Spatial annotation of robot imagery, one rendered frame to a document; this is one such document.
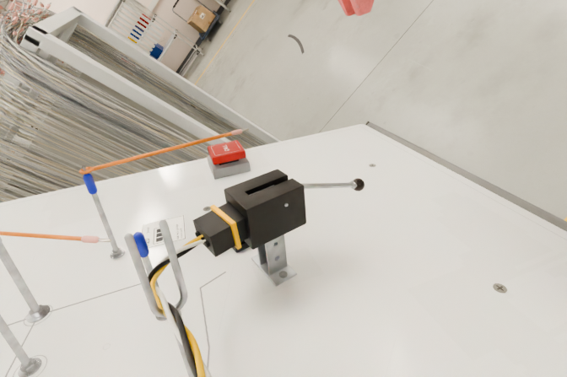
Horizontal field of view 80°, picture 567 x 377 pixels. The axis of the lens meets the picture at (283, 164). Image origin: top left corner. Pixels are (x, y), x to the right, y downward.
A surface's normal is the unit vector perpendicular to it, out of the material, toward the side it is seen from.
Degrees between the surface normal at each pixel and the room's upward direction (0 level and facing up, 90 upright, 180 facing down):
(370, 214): 47
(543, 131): 0
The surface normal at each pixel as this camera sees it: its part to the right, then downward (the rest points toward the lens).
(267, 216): 0.56, 0.33
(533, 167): -0.73, -0.45
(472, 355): -0.08, -0.89
